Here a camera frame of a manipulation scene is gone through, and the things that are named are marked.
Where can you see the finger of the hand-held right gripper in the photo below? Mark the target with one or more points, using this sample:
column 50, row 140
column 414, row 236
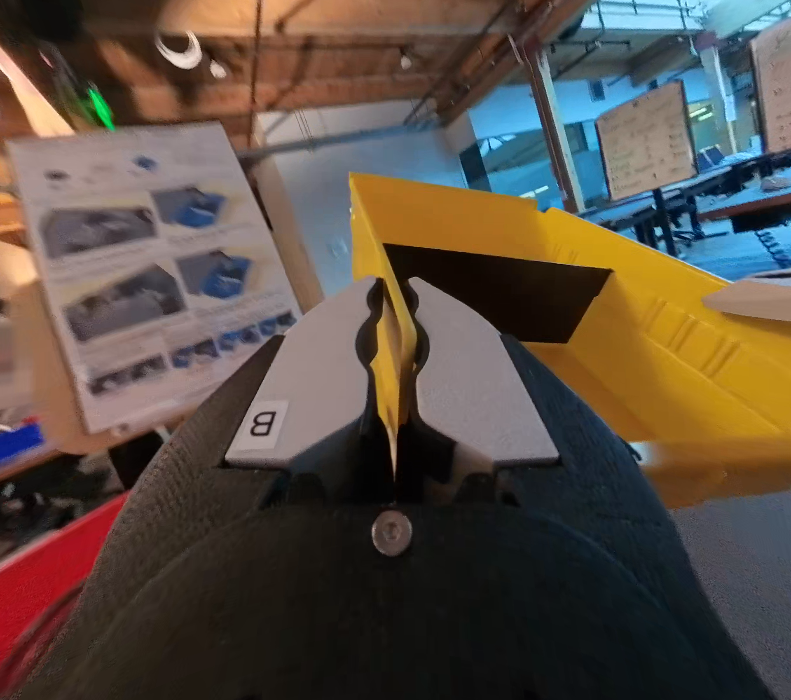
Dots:
column 754, row 301

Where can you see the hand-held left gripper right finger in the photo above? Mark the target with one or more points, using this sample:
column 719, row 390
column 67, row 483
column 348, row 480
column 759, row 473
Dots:
column 482, row 397

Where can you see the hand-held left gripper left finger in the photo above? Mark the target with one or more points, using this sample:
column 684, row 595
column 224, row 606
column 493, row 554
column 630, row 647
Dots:
column 303, row 385

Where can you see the yellow plastic bin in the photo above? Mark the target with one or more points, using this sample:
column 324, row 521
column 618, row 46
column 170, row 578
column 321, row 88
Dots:
column 649, row 372

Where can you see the red plastic bin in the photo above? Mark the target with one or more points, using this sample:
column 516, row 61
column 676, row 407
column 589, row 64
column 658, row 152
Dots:
column 43, row 576

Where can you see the wooden office desk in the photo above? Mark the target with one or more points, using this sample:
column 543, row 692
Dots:
column 710, row 199

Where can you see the wooden instruction board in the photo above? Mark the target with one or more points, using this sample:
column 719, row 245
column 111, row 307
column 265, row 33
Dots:
column 154, row 187

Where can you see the blue plastic bin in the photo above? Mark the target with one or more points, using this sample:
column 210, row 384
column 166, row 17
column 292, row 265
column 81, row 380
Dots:
column 18, row 443

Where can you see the green exit sign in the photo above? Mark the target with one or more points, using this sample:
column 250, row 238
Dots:
column 102, row 110

